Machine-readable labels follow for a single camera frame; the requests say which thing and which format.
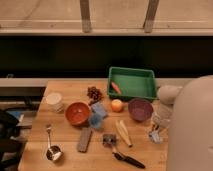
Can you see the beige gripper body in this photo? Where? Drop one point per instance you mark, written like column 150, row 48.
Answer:
column 161, row 116

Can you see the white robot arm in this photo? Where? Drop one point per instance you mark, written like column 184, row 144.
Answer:
column 187, row 112

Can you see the purple bowl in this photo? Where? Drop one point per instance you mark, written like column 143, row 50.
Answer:
column 140, row 109

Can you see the red bowl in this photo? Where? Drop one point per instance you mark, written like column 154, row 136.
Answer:
column 77, row 113

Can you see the peach apple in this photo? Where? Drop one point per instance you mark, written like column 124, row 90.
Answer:
column 117, row 105

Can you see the green plastic bin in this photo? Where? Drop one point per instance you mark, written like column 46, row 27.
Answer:
column 133, row 83

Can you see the orange carrot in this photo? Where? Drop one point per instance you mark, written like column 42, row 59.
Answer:
column 116, row 88

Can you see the blue sponge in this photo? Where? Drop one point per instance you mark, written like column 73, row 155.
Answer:
column 97, row 116

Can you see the dark red grapes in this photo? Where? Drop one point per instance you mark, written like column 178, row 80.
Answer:
column 94, row 94

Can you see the grey rectangular block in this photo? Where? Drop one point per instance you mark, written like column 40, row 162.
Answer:
column 84, row 140

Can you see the white stacked cup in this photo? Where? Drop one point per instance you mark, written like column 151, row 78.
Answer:
column 54, row 101

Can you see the metal measuring cup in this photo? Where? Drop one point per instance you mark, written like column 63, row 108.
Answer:
column 53, row 153

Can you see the black object at left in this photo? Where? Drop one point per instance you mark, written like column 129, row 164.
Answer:
column 8, row 128

